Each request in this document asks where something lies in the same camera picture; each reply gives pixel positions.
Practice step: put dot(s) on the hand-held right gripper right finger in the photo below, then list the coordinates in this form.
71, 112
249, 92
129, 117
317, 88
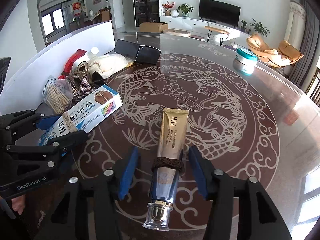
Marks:
200, 172

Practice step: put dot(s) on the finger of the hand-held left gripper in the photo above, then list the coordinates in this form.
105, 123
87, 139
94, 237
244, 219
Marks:
47, 122
67, 140

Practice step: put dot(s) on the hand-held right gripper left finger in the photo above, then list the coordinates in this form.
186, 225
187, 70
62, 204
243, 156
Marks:
128, 175

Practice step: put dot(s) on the gold cream tube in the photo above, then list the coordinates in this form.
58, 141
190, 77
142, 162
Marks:
172, 135

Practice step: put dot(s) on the blue white ointment box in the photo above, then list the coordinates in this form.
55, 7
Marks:
100, 105

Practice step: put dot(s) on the person's left hand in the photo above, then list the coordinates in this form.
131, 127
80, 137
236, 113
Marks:
18, 203

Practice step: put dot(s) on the cotton swab bag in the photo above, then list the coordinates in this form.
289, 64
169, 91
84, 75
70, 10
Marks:
56, 97

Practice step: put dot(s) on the white foam board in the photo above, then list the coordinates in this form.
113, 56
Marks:
30, 70

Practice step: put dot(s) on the red snack packet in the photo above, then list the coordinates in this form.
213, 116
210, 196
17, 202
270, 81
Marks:
72, 62

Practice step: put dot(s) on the cream knit sock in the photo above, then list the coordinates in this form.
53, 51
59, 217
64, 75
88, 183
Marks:
110, 63

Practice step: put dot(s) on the black box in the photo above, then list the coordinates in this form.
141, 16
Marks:
135, 50

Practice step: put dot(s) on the red door poster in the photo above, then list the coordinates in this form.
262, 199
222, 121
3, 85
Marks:
76, 8

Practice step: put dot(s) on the teal cream jar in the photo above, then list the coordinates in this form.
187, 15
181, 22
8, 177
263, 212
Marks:
245, 61

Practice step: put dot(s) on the orange lounge chair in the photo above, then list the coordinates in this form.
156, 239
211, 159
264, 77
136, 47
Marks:
262, 47

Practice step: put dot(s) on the brown cardboard box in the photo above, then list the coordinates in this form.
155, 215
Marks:
152, 27

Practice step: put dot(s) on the round wooden stool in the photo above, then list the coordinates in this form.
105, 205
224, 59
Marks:
176, 32

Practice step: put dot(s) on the wooden dining chair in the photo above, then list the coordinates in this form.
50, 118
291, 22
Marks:
315, 87

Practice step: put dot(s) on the orange seat bench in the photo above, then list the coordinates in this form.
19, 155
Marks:
216, 29

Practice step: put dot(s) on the white television cabinet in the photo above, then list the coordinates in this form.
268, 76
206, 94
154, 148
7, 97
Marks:
190, 23

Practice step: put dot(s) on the small potted plant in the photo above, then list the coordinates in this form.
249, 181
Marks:
243, 25

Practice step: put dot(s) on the dark glass display cabinet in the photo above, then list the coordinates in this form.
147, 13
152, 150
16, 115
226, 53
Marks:
146, 2

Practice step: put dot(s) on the large leafy potted plant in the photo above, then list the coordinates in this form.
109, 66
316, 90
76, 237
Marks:
260, 27

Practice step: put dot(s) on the white round vase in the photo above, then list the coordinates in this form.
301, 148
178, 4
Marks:
174, 13

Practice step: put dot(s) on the black television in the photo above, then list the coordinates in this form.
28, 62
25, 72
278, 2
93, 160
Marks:
220, 11

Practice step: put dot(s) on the grey curtain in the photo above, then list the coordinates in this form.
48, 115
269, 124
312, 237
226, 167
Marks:
307, 50

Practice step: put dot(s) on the green potted plant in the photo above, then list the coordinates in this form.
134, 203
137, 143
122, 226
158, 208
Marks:
185, 9

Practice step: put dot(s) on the red flower arrangement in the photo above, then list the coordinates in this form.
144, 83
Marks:
168, 7

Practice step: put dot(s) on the covered standing air conditioner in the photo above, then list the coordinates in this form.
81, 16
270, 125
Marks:
296, 25

